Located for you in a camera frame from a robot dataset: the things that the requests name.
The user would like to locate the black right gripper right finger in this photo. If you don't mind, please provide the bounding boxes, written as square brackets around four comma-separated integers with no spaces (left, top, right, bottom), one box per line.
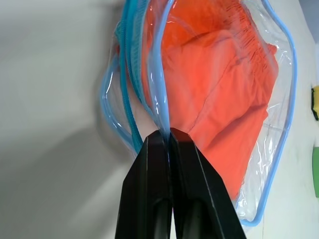
[168,127,248,239]

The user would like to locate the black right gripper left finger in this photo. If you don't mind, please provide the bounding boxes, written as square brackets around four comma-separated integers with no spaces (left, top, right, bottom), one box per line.
[121,129,173,239]

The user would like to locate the clear pouch with blue trim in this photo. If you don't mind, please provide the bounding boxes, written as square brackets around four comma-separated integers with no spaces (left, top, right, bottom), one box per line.
[99,0,299,227]

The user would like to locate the orange cloth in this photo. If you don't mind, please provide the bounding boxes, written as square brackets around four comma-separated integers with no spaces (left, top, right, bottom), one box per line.
[137,0,279,201]

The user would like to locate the yellow and black object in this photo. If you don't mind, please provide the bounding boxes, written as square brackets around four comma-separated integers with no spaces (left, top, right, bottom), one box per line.
[311,85,319,116]

